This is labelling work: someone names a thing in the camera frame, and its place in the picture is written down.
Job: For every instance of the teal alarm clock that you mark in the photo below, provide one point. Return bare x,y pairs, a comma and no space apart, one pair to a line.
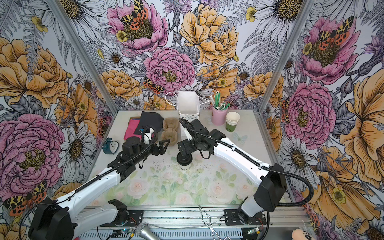
110,146

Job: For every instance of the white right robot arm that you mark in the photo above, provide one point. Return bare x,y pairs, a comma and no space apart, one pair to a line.
271,180

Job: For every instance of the white paper coffee cup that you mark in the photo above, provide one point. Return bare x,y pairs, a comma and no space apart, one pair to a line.
186,167

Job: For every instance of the brown pulp cup carrier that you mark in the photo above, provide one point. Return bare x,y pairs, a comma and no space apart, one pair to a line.
170,130

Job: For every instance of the stack of paper cups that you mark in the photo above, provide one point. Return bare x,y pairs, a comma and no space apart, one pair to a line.
232,120

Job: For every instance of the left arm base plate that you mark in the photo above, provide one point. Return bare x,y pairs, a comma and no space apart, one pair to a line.
131,218

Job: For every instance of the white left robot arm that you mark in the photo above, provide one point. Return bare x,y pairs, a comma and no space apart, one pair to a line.
65,218

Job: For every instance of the pink straw holder cup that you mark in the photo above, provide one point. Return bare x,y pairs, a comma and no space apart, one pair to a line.
219,117

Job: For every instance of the silver microphone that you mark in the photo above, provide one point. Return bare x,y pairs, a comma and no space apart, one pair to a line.
143,231

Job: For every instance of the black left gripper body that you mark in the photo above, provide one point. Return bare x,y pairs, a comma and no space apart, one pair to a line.
153,149

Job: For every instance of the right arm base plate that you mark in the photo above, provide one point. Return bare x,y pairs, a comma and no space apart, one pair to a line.
232,219

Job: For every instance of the black paper napkin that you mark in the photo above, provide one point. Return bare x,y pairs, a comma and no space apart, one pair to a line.
149,119

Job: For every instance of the black coffee cup lid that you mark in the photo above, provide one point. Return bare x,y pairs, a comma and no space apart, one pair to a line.
184,160

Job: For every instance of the pink plush toy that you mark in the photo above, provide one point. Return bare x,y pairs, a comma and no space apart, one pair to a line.
299,234

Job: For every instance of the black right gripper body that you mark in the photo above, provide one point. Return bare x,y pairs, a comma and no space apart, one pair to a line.
190,145

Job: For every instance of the green straws bundle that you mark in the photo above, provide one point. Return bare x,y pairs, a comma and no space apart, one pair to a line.
217,103

